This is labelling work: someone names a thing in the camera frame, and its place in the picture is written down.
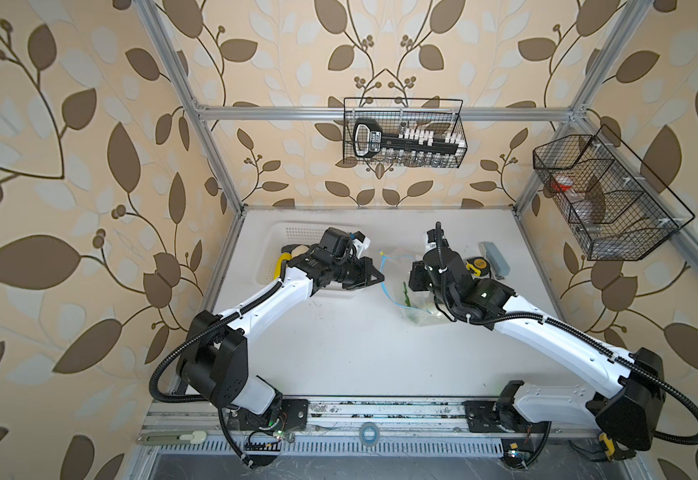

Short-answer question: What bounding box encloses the yellow tape measure on rail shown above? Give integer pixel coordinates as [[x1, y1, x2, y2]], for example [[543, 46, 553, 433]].
[[598, 432, 637, 462]]

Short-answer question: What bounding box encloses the black wire basket right wall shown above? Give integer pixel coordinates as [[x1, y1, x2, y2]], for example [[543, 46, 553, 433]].
[[533, 125, 696, 262]]

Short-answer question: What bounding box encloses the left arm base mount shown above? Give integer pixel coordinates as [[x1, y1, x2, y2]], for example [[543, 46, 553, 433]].
[[227, 398, 310, 432]]

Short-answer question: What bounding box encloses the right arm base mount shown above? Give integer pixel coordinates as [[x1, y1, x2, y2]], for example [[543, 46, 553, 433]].
[[463, 400, 547, 434]]

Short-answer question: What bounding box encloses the black wire basket wall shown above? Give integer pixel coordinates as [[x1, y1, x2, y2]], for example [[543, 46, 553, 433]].
[[343, 96, 468, 169], [533, 125, 696, 262]]

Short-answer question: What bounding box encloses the blue tape roll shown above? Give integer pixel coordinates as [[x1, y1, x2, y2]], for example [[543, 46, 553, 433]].
[[359, 422, 381, 448]]

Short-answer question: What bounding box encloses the white garlic toy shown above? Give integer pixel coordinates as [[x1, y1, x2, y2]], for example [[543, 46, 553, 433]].
[[292, 245, 309, 256]]

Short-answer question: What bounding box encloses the white handled tool on rail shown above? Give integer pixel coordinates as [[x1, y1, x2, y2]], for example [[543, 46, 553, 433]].
[[137, 430, 208, 446]]

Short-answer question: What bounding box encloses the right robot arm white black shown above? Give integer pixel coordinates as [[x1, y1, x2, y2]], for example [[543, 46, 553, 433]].
[[409, 224, 698, 451]]

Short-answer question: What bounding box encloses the yellow black tape measure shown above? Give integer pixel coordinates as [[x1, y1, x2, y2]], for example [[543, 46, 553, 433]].
[[466, 256, 494, 278]]

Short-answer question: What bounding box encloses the clear zip top bag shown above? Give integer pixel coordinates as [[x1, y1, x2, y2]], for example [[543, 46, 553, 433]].
[[379, 249, 448, 327]]

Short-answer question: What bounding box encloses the grey blue box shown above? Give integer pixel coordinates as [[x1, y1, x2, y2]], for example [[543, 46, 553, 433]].
[[480, 242, 511, 279]]

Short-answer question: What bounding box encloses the black wire basket back wall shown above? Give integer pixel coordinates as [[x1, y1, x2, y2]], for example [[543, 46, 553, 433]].
[[343, 96, 468, 169]]

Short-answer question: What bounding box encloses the white plastic basket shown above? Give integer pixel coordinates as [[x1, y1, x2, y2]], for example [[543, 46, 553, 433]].
[[254, 222, 330, 286]]

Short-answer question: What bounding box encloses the red capped clear container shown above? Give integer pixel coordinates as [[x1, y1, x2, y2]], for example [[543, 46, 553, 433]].
[[549, 175, 575, 194]]

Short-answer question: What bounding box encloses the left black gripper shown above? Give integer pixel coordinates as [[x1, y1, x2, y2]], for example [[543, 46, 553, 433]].
[[329, 255, 387, 286]]

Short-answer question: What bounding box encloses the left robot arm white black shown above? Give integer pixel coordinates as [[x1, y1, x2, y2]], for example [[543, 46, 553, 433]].
[[149, 227, 385, 420]]

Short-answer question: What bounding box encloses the black tool with white pieces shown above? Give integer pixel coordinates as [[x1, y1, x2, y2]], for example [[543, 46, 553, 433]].
[[348, 118, 468, 159]]

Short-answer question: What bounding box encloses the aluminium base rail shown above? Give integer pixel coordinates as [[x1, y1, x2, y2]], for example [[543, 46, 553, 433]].
[[139, 396, 601, 459]]

